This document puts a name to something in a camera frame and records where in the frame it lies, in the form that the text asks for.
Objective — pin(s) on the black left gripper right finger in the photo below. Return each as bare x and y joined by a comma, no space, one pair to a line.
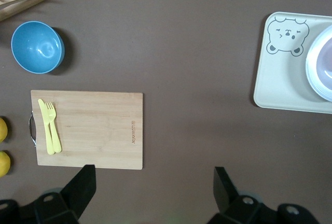
228,195

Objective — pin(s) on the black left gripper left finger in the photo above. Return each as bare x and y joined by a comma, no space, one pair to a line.
77,190

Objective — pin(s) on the pale lavender plate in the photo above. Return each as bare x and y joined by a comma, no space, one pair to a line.
320,60

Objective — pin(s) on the yellow plastic fork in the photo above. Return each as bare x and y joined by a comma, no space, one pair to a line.
55,139

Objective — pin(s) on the wooden cutting board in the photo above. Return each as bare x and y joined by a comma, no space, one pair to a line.
96,130

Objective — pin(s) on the yellow lemon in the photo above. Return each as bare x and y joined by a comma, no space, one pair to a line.
2,129
3,164

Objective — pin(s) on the yellow plastic knife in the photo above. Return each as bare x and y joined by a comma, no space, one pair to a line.
44,117

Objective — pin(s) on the cream bear print tray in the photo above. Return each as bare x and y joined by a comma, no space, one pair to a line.
280,84

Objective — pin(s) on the blue bowl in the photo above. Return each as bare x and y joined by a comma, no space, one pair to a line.
37,47

